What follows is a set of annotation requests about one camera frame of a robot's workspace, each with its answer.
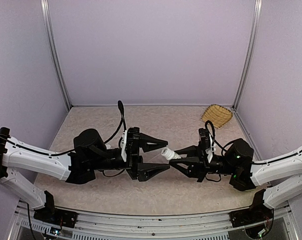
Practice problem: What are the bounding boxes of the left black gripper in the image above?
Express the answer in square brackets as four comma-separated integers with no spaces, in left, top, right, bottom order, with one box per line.
[90,133,170,182]

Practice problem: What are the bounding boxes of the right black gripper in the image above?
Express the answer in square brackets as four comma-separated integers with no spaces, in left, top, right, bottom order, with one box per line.
[169,143,237,183]

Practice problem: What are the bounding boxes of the white pill bottle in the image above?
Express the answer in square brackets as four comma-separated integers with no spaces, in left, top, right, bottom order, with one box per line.
[161,147,181,161]

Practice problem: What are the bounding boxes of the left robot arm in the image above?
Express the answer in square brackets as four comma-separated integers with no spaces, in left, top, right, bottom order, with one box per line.
[0,127,170,222]

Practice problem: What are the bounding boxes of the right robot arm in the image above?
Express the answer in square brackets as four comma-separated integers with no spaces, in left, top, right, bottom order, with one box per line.
[161,136,302,222]

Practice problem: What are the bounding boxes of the woven bamboo tray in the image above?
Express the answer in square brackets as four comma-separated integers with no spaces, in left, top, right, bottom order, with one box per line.
[201,104,233,129]

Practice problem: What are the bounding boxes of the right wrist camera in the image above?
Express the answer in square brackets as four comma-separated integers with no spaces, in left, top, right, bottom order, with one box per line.
[198,128,216,163]

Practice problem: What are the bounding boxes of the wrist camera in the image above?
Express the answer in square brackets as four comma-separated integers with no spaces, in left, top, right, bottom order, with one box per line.
[198,128,216,163]
[120,130,128,163]

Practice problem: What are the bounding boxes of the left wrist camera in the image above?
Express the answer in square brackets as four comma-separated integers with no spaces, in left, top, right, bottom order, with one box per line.
[120,130,128,163]

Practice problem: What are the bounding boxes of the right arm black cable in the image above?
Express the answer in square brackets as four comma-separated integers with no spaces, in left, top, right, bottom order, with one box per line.
[205,120,302,166]

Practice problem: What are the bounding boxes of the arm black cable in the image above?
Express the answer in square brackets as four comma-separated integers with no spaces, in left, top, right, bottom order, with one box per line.
[0,100,128,158]
[205,120,302,166]

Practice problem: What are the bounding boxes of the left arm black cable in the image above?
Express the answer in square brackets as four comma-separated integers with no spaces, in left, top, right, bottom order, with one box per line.
[0,100,128,158]

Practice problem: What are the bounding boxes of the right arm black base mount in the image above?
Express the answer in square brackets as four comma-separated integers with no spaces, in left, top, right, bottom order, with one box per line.
[229,202,274,228]

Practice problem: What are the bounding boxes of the front aluminium rail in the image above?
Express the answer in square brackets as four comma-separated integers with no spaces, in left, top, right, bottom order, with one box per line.
[8,197,299,240]

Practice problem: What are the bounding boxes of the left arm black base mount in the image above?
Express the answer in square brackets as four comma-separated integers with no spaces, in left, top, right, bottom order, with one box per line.
[34,202,78,229]

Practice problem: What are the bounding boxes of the right aluminium frame post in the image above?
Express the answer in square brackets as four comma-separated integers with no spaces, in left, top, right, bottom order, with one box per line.
[232,0,262,111]

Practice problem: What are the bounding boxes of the aluminium frame post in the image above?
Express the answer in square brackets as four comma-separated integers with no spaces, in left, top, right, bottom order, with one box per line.
[232,0,262,111]
[41,0,72,111]

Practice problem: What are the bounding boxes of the left aluminium frame post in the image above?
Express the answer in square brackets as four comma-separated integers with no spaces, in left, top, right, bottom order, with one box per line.
[41,0,72,111]

